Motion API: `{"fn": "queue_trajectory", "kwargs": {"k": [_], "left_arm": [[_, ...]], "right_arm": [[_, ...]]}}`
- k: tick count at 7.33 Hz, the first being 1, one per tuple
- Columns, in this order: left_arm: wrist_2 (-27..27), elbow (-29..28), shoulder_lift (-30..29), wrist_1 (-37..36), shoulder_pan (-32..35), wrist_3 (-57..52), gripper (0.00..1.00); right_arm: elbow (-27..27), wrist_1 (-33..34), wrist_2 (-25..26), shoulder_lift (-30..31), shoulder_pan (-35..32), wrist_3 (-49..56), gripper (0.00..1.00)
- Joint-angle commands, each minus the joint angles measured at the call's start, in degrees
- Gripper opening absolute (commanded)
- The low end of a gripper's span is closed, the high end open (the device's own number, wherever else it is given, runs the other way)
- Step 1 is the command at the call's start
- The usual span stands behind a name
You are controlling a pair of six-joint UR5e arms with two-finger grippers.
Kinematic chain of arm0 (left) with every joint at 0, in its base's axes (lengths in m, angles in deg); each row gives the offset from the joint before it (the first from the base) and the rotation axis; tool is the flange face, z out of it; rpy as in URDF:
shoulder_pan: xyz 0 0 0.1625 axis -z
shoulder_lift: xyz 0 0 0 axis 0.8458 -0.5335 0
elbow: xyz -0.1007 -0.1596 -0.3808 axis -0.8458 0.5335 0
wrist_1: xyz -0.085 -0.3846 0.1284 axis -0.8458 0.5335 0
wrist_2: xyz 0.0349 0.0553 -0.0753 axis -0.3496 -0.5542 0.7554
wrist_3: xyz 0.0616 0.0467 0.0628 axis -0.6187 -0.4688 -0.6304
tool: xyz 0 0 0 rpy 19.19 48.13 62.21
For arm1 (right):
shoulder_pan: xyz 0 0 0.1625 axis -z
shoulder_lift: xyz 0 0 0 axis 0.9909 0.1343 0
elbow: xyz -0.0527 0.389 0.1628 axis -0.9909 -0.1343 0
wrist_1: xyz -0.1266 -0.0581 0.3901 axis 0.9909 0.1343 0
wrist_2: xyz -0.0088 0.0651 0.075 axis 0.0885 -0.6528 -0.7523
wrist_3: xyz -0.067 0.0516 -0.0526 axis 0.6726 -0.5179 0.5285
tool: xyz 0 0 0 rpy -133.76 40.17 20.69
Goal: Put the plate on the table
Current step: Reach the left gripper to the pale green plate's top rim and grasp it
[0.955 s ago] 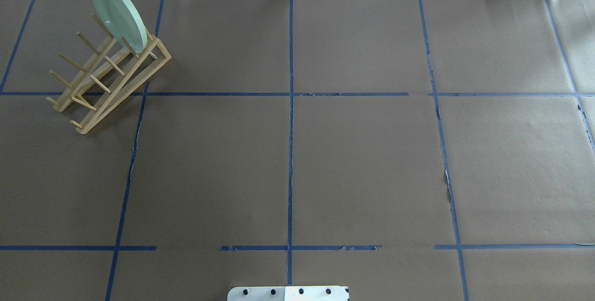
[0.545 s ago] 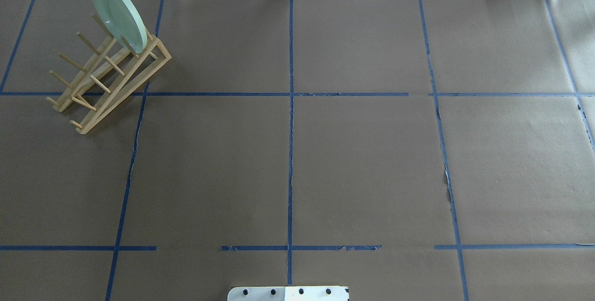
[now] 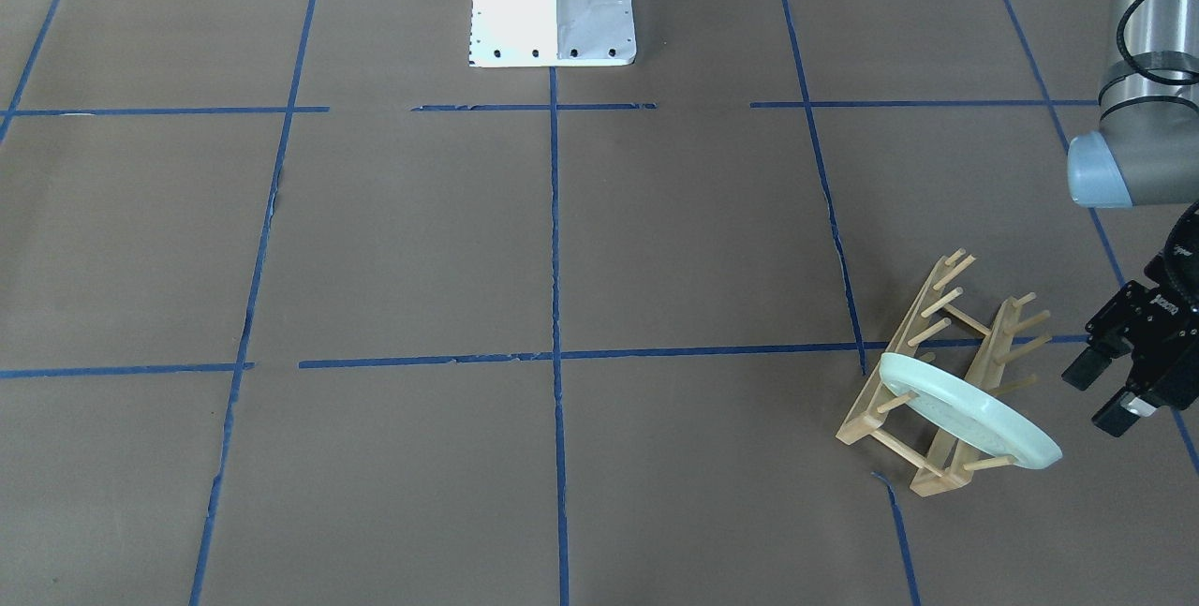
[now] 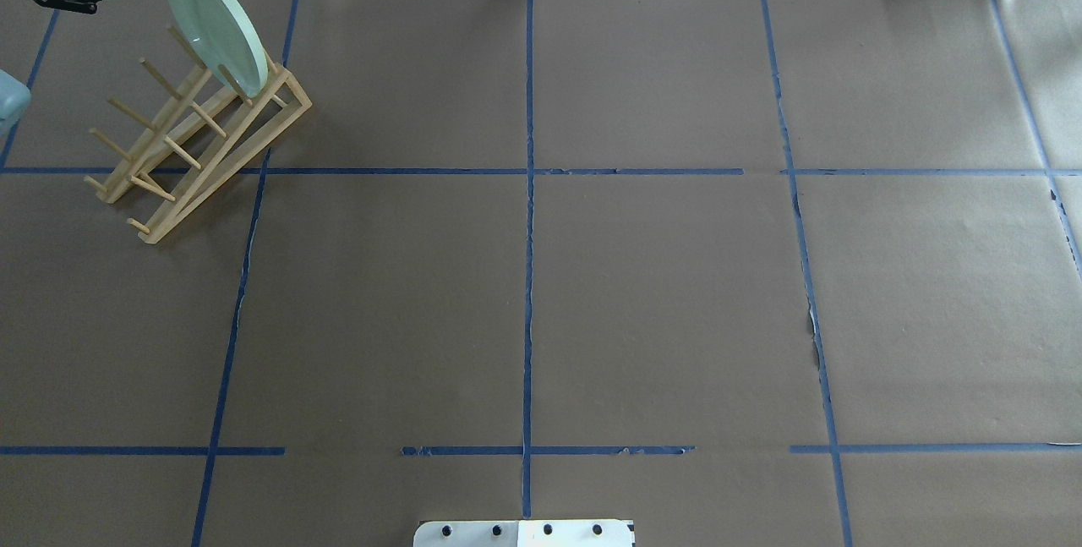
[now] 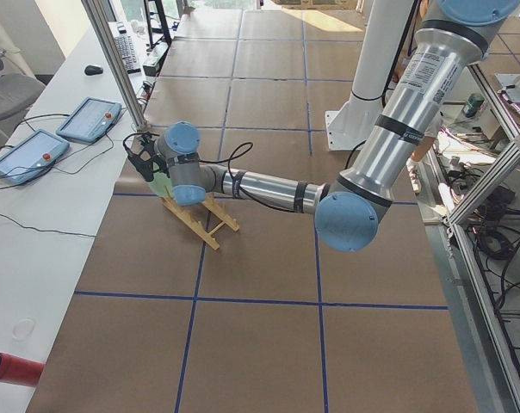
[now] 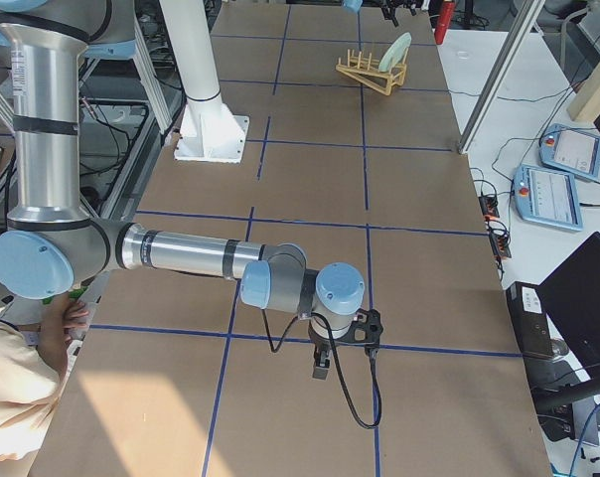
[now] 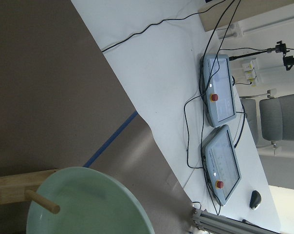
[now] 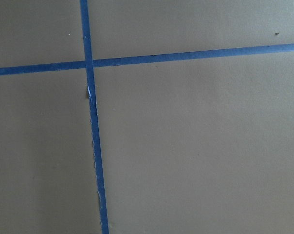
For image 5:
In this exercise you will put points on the pale green plate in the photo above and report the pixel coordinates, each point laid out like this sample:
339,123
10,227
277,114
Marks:
161,185

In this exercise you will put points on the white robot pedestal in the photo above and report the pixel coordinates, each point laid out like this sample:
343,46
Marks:
386,24

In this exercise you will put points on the black computer mouse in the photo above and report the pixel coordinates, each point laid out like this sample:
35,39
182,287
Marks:
93,70

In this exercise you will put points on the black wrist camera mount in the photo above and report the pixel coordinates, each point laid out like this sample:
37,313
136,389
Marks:
146,161

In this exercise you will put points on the aluminium frame post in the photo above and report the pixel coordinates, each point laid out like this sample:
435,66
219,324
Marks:
99,22

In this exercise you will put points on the far blue teach pendant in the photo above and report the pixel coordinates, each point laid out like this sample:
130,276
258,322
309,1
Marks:
90,120

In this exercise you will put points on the near blue teach pendant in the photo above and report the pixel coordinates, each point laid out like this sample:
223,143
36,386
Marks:
32,156

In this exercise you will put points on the green can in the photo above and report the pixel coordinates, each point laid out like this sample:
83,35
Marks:
472,105

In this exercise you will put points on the blue teach pendant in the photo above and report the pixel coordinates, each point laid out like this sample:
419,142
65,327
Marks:
90,120
32,156

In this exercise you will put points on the grey office chair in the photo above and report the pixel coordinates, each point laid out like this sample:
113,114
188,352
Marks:
18,93

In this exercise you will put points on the black keyboard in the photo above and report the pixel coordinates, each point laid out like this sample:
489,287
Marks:
125,47

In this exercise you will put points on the wooden plate rack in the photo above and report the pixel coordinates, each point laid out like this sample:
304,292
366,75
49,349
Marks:
191,217

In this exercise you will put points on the aluminium frame rack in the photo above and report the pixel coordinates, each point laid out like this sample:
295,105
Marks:
477,167

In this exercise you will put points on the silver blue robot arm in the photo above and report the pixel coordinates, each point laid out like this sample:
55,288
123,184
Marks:
407,68

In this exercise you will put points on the red cylinder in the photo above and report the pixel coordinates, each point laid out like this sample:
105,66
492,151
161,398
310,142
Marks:
19,371

